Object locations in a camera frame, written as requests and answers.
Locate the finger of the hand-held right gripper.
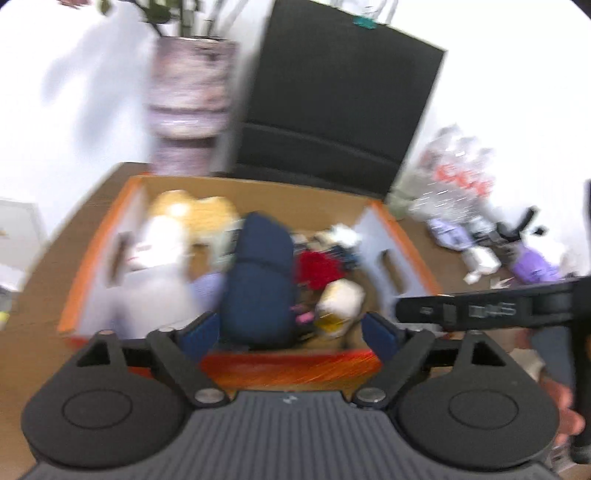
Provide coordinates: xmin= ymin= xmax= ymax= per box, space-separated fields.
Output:
xmin=396 ymin=281 xmax=575 ymax=332

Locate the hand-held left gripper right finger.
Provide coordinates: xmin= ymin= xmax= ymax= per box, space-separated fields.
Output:
xmin=353 ymin=311 xmax=509 ymax=409

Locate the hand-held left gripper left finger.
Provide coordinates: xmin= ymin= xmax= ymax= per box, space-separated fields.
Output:
xmin=74 ymin=310 xmax=229 ymax=409

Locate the translucent plastic box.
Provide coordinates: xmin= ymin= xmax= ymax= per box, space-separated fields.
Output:
xmin=108 ymin=265 xmax=199 ymax=340

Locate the navy fabric case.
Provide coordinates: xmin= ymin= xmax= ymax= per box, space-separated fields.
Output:
xmin=221 ymin=211 xmax=296 ymax=349

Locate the red cardboard box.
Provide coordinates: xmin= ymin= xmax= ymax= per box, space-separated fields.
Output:
xmin=58 ymin=173 xmax=444 ymax=402

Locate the wooden desktop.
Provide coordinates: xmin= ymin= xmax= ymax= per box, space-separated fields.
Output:
xmin=0 ymin=161 xmax=591 ymax=480

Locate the person's right hand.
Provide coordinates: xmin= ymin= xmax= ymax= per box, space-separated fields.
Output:
xmin=538 ymin=376 xmax=586 ymax=446

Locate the white adapter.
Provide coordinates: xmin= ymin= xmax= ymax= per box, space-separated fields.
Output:
xmin=464 ymin=247 xmax=502 ymax=278

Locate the purple cloth pouch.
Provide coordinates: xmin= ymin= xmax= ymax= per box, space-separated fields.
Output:
xmin=189 ymin=272 xmax=227 ymax=315

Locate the white yellow packet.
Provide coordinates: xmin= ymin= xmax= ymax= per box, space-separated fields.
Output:
xmin=314 ymin=281 xmax=365 ymax=340

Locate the purple item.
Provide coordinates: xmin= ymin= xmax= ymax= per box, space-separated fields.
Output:
xmin=510 ymin=244 xmax=564 ymax=284

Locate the red fabric rose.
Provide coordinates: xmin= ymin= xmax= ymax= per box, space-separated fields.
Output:
xmin=295 ymin=251 xmax=342 ymax=291

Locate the white soft item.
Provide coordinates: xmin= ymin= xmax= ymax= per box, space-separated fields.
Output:
xmin=134 ymin=215 xmax=190 ymax=273

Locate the beige plush toy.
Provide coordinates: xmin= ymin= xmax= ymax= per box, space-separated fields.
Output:
xmin=150 ymin=190 xmax=236 ymax=232

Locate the pack of water bottles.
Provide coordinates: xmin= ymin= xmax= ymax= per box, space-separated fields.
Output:
xmin=409 ymin=124 xmax=497 ymax=247

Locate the purple textured vase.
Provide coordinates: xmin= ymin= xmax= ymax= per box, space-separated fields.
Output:
xmin=147 ymin=37 xmax=238 ymax=176

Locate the white wall unit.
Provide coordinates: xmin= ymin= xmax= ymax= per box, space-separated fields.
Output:
xmin=0 ymin=198 xmax=47 ymax=291

